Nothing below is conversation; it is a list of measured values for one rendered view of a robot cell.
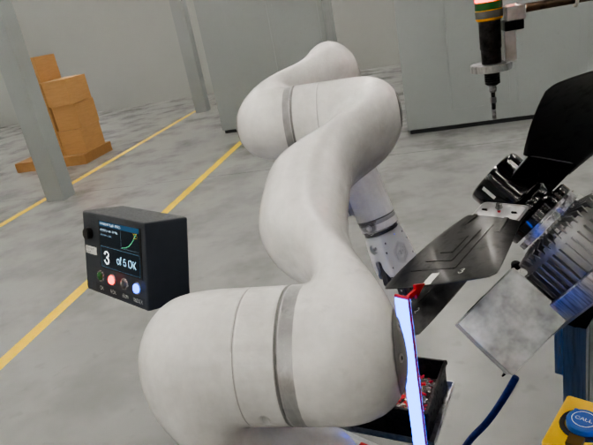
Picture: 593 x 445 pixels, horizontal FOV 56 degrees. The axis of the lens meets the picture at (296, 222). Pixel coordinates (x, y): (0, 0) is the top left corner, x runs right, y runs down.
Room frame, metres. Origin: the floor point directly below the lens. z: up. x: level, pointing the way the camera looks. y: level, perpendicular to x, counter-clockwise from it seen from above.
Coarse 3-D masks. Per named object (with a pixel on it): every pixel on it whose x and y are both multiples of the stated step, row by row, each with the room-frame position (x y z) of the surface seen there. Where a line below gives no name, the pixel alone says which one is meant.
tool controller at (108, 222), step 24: (96, 216) 1.22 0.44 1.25; (120, 216) 1.17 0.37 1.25; (144, 216) 1.17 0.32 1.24; (168, 216) 1.16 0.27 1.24; (96, 240) 1.22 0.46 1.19; (120, 240) 1.14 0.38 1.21; (144, 240) 1.09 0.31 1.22; (168, 240) 1.12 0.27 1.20; (96, 264) 1.21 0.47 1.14; (120, 264) 1.14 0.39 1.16; (144, 264) 1.08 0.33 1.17; (168, 264) 1.11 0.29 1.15; (96, 288) 1.21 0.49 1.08; (120, 288) 1.14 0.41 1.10; (144, 288) 1.07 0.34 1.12; (168, 288) 1.10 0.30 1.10
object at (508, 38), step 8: (512, 8) 0.95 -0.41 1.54; (520, 8) 0.94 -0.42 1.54; (504, 16) 0.97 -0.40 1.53; (512, 16) 0.95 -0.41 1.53; (520, 16) 0.94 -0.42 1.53; (504, 24) 0.95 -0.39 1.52; (512, 24) 0.94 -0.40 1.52; (520, 24) 0.94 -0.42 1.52; (504, 32) 0.95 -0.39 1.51; (512, 32) 0.95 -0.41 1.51; (504, 40) 0.95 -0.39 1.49; (512, 40) 0.95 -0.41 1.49; (504, 48) 0.95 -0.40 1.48; (512, 48) 0.95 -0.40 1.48; (504, 56) 0.96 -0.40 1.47; (512, 56) 0.95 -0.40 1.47; (472, 64) 0.99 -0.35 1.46; (480, 64) 0.97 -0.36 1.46; (488, 64) 0.95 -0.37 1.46; (496, 64) 0.94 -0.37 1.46; (504, 64) 0.93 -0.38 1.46; (512, 64) 0.94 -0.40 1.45; (472, 72) 0.96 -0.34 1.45; (480, 72) 0.94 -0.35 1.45; (488, 72) 0.94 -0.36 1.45
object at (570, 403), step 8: (568, 400) 0.58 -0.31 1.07; (576, 400) 0.58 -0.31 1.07; (584, 400) 0.58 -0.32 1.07; (560, 408) 0.57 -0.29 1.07; (568, 408) 0.57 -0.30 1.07; (584, 408) 0.56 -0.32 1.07; (592, 408) 0.56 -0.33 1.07; (560, 416) 0.56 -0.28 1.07; (552, 424) 0.55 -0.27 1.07; (560, 424) 0.54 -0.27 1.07; (552, 432) 0.53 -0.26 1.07; (560, 432) 0.53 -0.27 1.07; (568, 432) 0.53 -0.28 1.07; (544, 440) 0.52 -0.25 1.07; (552, 440) 0.52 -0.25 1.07; (560, 440) 0.52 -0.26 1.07; (592, 440) 0.51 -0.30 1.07
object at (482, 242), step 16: (464, 224) 0.94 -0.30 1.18; (480, 224) 0.92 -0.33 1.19; (496, 224) 0.91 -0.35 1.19; (512, 224) 0.90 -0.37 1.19; (432, 240) 0.95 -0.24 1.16; (448, 240) 0.91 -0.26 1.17; (464, 240) 0.88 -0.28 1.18; (480, 240) 0.87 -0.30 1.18; (496, 240) 0.85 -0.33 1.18; (512, 240) 0.84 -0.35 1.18; (416, 256) 0.92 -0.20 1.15; (432, 256) 0.88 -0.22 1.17; (448, 256) 0.85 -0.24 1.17; (464, 256) 0.83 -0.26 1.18; (480, 256) 0.81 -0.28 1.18; (496, 256) 0.79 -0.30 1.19; (400, 272) 0.90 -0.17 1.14; (416, 272) 0.86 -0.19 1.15; (432, 272) 0.82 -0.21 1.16; (448, 272) 0.80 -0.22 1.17; (480, 272) 0.75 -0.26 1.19; (496, 272) 0.73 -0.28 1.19; (400, 288) 0.84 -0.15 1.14
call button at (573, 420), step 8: (576, 408) 0.55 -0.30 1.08; (568, 416) 0.54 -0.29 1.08; (576, 416) 0.54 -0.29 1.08; (584, 416) 0.54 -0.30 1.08; (592, 416) 0.54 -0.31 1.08; (568, 424) 0.53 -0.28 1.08; (576, 424) 0.53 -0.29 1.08; (584, 424) 0.53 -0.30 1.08; (592, 424) 0.52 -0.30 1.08; (576, 432) 0.52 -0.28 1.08; (584, 432) 0.52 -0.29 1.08; (592, 432) 0.51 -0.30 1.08
